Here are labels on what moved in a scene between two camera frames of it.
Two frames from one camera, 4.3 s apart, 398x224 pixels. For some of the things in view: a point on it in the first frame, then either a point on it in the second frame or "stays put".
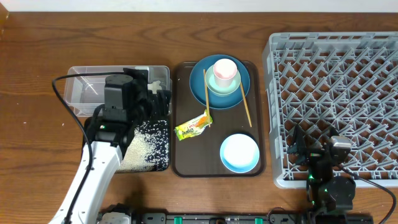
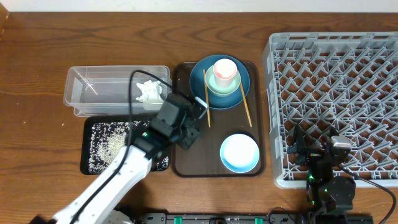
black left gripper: (161, 108) to (191, 136)
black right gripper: (300, 144) stays put
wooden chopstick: (206, 98) stays put
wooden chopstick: (245, 104) stays put
